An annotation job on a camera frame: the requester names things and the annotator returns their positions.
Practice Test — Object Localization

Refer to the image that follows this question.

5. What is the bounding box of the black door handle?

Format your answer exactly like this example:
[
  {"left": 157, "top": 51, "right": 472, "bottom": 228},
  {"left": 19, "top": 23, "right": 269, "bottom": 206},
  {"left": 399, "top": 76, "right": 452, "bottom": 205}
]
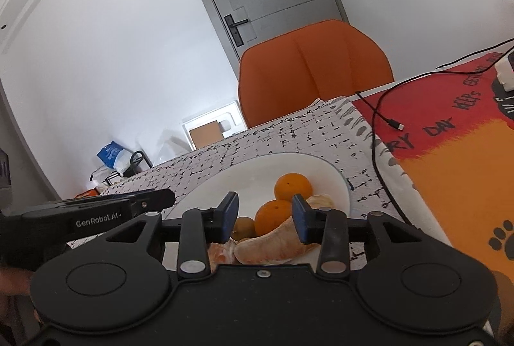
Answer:
[{"left": 224, "top": 14, "right": 250, "bottom": 47}]

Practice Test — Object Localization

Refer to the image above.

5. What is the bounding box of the black wire rack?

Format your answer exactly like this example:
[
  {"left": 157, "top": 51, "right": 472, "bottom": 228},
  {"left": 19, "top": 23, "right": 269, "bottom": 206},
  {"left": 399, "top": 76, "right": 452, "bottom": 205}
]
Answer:
[{"left": 106, "top": 151, "right": 152, "bottom": 186}]

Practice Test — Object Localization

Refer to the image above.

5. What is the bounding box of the small orange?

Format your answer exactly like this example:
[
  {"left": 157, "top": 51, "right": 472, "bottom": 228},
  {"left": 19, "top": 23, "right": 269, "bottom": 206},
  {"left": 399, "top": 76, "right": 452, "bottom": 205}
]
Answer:
[
  {"left": 274, "top": 173, "right": 313, "bottom": 202},
  {"left": 255, "top": 199, "right": 294, "bottom": 236}
]

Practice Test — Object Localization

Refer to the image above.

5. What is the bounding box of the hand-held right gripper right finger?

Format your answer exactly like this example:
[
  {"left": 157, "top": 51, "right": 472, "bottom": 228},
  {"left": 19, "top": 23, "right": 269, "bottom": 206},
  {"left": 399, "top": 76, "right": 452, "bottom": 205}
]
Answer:
[{"left": 292, "top": 194, "right": 423, "bottom": 275}]

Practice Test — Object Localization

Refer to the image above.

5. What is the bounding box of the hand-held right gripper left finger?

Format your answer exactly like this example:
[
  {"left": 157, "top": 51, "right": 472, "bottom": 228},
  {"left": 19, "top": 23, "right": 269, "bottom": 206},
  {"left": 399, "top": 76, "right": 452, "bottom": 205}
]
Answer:
[{"left": 104, "top": 191, "right": 240, "bottom": 278}]

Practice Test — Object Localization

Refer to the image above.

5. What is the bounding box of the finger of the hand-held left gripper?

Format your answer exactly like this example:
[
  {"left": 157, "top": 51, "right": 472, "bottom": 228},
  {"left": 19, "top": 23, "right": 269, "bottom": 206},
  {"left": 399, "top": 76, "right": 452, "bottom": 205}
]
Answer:
[
  {"left": 128, "top": 189, "right": 176, "bottom": 217},
  {"left": 98, "top": 188, "right": 158, "bottom": 201}
]

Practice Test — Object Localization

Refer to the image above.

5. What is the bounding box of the red and orange printed mat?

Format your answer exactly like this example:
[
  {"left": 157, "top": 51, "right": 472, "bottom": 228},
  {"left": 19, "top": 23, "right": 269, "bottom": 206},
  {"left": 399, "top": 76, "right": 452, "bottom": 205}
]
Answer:
[{"left": 351, "top": 52, "right": 514, "bottom": 282}]

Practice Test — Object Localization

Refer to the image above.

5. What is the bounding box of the person's left hand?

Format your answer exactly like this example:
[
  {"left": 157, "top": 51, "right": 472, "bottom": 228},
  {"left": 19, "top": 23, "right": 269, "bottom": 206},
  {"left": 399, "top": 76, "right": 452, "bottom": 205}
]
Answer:
[{"left": 0, "top": 265, "right": 35, "bottom": 296}]

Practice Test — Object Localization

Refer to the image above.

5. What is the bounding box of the blue and white bag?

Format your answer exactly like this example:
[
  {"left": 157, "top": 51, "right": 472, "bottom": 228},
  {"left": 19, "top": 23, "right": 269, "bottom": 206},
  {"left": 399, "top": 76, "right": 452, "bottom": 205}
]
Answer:
[{"left": 96, "top": 141, "right": 133, "bottom": 176}]

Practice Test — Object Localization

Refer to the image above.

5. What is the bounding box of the white charger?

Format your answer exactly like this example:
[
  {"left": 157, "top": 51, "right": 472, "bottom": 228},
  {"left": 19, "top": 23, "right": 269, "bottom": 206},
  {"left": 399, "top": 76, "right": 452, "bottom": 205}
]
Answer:
[{"left": 493, "top": 47, "right": 514, "bottom": 92}]

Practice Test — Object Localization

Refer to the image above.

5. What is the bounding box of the black cable with plug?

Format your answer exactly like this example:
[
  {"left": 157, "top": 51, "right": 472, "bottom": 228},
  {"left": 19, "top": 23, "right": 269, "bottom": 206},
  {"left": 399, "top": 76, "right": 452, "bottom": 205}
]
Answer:
[{"left": 354, "top": 90, "right": 405, "bottom": 130}]

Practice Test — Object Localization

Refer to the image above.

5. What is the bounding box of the white foam packaging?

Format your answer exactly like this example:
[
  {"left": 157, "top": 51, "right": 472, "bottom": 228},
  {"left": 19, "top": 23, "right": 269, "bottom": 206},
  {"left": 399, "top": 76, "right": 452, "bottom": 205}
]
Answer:
[{"left": 182, "top": 100, "right": 246, "bottom": 151}]

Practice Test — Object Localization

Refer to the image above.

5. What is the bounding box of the white plate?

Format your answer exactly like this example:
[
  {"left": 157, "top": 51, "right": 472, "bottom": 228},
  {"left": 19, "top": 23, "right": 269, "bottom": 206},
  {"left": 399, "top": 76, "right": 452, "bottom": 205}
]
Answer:
[{"left": 164, "top": 152, "right": 351, "bottom": 270}]

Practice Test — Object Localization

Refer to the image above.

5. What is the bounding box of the thin black cable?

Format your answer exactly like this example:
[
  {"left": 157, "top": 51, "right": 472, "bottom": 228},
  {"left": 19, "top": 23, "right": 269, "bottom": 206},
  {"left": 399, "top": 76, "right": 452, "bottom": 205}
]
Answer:
[{"left": 436, "top": 38, "right": 514, "bottom": 70}]

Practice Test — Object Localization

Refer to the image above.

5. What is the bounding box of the orange chair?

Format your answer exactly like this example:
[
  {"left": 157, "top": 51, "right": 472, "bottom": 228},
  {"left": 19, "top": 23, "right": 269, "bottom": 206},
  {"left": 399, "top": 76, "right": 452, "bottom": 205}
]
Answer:
[{"left": 238, "top": 19, "right": 395, "bottom": 129}]

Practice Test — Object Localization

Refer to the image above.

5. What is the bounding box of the brown cardboard sheet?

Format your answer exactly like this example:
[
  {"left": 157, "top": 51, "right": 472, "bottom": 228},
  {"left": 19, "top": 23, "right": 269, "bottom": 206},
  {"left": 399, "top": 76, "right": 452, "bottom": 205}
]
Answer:
[{"left": 190, "top": 120, "right": 223, "bottom": 150}]

